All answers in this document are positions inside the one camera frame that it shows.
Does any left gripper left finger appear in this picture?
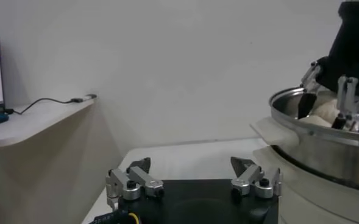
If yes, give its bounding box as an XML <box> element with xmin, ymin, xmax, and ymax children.
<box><xmin>105</xmin><ymin>157</ymin><xmax>165</xmax><ymax>211</ymax></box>

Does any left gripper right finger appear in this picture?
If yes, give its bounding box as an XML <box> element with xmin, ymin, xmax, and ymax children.
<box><xmin>230</xmin><ymin>156</ymin><xmax>283</xmax><ymax>200</ymax></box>

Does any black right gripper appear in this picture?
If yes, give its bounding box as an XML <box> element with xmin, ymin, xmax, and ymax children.
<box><xmin>297</xmin><ymin>0</ymin><xmax>359</xmax><ymax>133</ymax></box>

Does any white steamed baozi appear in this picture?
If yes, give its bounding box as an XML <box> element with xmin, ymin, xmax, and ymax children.
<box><xmin>299</xmin><ymin>97</ymin><xmax>341</xmax><ymax>128</ymax></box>

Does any stainless steel steamer basket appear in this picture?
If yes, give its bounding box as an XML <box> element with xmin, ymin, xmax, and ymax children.
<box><xmin>269</xmin><ymin>86</ymin><xmax>359</xmax><ymax>192</ymax></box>

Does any cream electric cooker pot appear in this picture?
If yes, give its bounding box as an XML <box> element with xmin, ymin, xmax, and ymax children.
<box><xmin>249</xmin><ymin>117</ymin><xmax>359</xmax><ymax>224</ymax></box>

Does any white side desk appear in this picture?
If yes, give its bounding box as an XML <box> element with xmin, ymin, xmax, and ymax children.
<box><xmin>0</xmin><ymin>96</ymin><xmax>122</xmax><ymax>224</ymax></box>

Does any black cable with adapter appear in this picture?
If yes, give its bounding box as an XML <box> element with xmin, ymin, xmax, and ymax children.
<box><xmin>4</xmin><ymin>93</ymin><xmax>98</xmax><ymax>116</ymax></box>

